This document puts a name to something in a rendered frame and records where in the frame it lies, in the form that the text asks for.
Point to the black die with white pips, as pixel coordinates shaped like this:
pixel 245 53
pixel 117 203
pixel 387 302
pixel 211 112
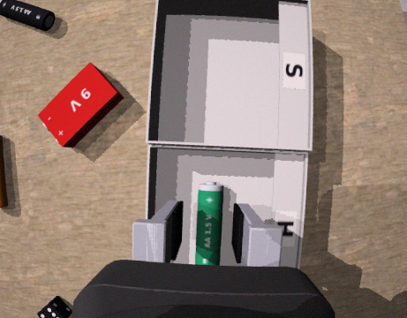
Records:
pixel 56 308

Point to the black aa battery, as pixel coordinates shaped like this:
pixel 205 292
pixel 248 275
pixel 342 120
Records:
pixel 27 14

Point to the green aa battery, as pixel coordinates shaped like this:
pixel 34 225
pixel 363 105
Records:
pixel 209 224

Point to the red 9v battery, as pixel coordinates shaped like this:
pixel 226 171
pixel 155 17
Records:
pixel 80 106

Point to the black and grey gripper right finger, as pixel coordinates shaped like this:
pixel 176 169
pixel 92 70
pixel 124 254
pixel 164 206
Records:
pixel 255 244

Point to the white open cardboard bins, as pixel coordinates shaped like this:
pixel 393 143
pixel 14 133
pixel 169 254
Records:
pixel 219 70

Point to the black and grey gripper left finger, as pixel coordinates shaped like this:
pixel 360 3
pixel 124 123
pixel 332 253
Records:
pixel 150 236

